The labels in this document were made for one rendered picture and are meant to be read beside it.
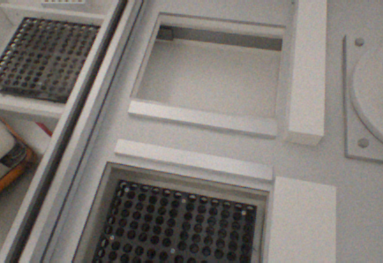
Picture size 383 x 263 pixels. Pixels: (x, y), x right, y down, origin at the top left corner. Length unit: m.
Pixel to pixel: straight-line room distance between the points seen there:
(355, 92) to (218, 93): 0.26
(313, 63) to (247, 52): 0.23
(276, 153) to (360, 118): 0.14
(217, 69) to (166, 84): 0.12
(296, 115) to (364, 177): 0.13
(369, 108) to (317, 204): 0.16
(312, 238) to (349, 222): 0.06
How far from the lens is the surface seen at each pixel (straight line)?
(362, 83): 0.53
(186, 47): 0.73
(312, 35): 0.56
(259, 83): 0.67
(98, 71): 0.51
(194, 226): 0.48
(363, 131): 0.51
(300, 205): 0.44
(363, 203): 0.48
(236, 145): 0.47
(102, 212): 0.58
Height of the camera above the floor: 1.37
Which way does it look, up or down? 63 degrees down
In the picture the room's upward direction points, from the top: 6 degrees counter-clockwise
